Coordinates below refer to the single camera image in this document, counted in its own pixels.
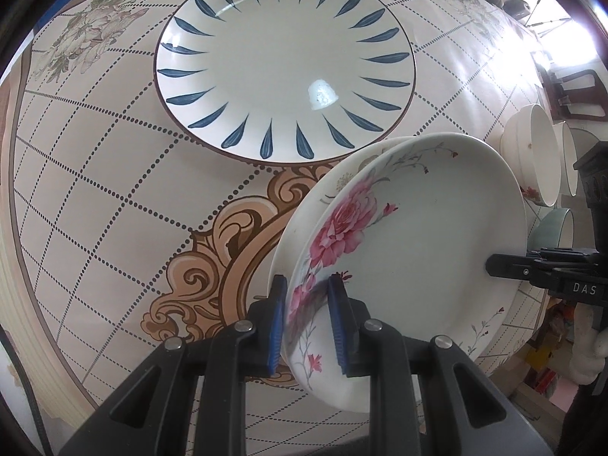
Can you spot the blue leaf pattern plate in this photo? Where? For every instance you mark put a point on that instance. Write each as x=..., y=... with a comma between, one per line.
x=285, y=57

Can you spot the dark wooden chair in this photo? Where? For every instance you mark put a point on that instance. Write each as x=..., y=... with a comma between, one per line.
x=582, y=99

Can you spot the pink floral white plate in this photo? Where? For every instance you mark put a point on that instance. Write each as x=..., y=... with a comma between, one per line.
x=427, y=228

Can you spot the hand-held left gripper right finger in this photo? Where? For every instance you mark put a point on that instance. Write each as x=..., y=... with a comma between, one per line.
x=338, y=323

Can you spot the person's right forearm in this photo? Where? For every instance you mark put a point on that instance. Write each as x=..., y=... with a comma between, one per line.
x=589, y=346

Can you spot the pale green bowl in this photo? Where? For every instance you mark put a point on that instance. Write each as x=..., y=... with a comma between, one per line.
x=553, y=230

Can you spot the checked floral tablecloth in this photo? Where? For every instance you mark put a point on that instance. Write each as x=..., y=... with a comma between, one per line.
x=95, y=199

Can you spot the plain white bowl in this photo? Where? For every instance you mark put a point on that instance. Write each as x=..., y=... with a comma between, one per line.
x=567, y=161

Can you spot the white floral bowl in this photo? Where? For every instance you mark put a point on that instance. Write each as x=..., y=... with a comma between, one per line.
x=517, y=152

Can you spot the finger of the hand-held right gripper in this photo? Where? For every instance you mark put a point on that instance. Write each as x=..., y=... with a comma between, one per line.
x=510, y=266

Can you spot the beige floral white plate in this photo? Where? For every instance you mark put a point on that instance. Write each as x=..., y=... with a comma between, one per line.
x=308, y=209

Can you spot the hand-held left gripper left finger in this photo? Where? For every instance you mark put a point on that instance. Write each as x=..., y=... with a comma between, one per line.
x=278, y=323

